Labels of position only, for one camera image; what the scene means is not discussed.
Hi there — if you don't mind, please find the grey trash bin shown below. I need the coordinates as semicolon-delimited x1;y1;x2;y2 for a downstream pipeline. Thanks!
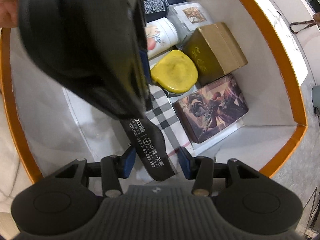
311;86;320;116

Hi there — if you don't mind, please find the white printed jar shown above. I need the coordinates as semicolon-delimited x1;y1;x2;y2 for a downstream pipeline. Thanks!
145;17;179;59

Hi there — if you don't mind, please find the brown camera with strap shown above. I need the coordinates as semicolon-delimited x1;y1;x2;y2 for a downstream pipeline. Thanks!
289;12;320;34

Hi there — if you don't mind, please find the plaid black glasses case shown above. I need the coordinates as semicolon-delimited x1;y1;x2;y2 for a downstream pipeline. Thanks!
120;85;195;181

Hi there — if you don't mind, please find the dark illustrated card box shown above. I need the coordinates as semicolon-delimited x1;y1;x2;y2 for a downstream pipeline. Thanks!
173;74;249;144

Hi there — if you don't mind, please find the yellow round case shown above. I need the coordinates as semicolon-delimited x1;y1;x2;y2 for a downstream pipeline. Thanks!
151;50;198;94

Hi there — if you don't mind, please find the dark blue printed can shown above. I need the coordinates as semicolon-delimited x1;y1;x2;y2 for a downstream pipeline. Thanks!
144;0;186;23

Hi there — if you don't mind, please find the clear plastic box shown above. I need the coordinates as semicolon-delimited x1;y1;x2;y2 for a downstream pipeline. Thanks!
167;1;214;49

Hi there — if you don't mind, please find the gold cardboard box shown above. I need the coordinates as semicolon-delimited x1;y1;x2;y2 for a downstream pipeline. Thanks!
182;22;248;86

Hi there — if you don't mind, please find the orange cardboard box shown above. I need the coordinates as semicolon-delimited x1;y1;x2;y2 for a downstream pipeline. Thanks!
1;0;308;187

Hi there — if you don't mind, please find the person's hand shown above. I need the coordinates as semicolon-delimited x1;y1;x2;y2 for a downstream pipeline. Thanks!
0;0;19;28

